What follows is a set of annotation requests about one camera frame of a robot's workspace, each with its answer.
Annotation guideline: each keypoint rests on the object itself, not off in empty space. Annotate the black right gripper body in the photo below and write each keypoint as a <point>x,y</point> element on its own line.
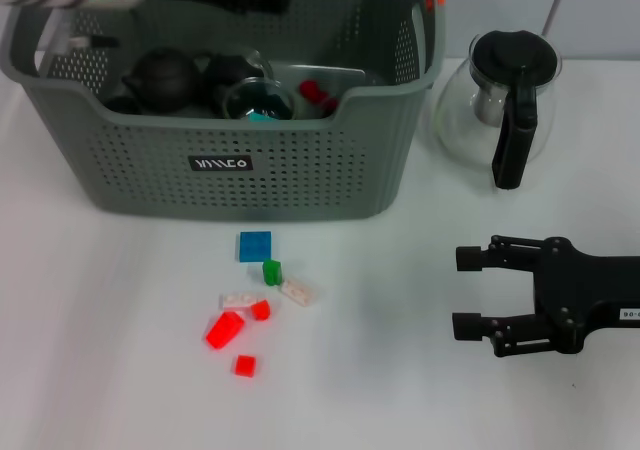
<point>575,290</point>

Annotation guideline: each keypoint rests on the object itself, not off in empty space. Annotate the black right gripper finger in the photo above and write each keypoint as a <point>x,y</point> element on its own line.
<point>472,259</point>
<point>470,326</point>

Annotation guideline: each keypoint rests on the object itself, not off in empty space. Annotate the teal square toy brick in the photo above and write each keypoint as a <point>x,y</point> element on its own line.
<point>262,117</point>

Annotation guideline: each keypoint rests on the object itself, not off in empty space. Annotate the dark red toy brick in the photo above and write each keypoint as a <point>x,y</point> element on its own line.
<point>315,92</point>

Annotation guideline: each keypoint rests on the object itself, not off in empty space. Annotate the blue square toy brick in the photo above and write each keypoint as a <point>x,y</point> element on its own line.
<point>255,246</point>

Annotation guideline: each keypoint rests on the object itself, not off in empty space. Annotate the red sloped toy brick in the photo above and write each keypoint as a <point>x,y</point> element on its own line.
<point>225,330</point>

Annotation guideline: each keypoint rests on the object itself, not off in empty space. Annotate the grey perforated plastic storage bin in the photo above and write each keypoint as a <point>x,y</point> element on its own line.
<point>300,170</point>

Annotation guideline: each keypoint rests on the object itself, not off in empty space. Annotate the black clay teapot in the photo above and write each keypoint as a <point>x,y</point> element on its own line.
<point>160,80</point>

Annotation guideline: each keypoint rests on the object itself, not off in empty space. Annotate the clear whitish toy brick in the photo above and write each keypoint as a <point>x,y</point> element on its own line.
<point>298,292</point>

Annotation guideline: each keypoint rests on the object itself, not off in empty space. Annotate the small green toy brick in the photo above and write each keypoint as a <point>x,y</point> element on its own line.
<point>272,271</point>

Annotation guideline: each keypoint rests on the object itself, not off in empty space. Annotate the glass coffee pot black lid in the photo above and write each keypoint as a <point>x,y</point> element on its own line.
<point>515,60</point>

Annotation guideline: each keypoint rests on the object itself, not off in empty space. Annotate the small red toy brick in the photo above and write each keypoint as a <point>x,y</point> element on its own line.
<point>245,366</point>
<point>261,311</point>

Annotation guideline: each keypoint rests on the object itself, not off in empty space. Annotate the white two-stud toy brick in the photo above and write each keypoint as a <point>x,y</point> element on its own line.
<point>240,300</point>

